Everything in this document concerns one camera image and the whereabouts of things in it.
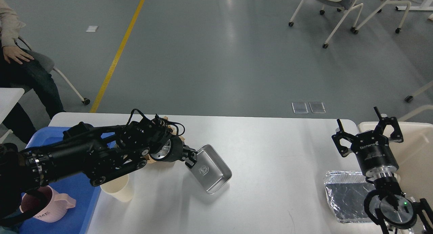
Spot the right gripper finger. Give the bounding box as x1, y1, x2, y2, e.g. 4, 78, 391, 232
332, 119, 360, 158
372, 107, 404, 143

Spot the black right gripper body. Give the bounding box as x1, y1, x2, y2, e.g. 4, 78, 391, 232
351, 133, 399, 177

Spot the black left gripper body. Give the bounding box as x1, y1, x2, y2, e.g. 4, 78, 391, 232
151, 136, 185, 163

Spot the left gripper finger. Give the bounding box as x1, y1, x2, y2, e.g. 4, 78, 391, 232
183, 146, 198, 169

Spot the stainless steel rectangular tray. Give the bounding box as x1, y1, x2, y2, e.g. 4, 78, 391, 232
189, 144, 232, 194

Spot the aluminium foil tray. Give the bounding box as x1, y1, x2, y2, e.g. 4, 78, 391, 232
323, 170, 375, 223

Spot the pink mug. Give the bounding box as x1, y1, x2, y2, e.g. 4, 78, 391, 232
19, 186, 77, 223

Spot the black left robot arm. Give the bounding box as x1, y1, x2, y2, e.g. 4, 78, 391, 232
0, 108, 198, 227

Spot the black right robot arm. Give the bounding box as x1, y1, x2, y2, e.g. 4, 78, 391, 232
332, 107, 432, 234

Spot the person's hand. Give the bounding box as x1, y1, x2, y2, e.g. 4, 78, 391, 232
2, 46, 34, 65

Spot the crumpled brown paper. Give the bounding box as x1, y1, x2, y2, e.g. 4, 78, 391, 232
116, 115, 180, 162

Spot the beige plastic bin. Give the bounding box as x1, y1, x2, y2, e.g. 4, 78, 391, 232
357, 122, 433, 234

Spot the white chair leg right edge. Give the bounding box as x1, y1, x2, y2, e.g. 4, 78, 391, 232
404, 80, 433, 103

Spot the floor outlet plate right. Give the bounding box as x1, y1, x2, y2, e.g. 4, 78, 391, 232
309, 101, 326, 114

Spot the floor outlet plate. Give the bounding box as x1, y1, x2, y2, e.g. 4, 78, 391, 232
291, 102, 309, 114
309, 101, 326, 114

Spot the cream paper cup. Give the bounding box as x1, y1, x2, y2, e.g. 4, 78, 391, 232
100, 174, 134, 202

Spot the floor outlet plate left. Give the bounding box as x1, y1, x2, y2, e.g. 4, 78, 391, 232
291, 102, 309, 114

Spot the blue plastic tray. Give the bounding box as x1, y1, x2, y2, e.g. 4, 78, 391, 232
20, 127, 101, 234

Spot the white chair top right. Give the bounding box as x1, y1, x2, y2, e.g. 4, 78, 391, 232
288, 0, 364, 49

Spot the grey office chair left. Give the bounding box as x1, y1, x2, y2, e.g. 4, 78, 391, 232
17, 36, 91, 106

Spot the white side table left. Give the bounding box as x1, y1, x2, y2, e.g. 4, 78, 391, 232
0, 88, 25, 123

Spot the person in beige sweater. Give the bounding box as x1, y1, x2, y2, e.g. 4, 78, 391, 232
0, 0, 64, 144

